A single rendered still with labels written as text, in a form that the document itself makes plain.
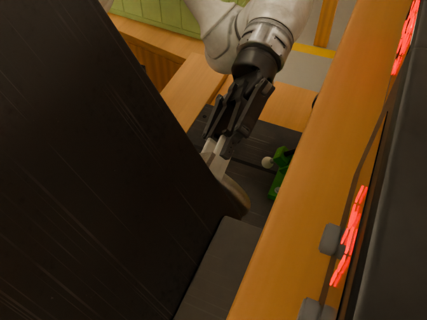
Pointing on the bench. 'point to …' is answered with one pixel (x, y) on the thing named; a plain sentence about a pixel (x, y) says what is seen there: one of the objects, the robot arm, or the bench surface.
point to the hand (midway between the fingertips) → (213, 159)
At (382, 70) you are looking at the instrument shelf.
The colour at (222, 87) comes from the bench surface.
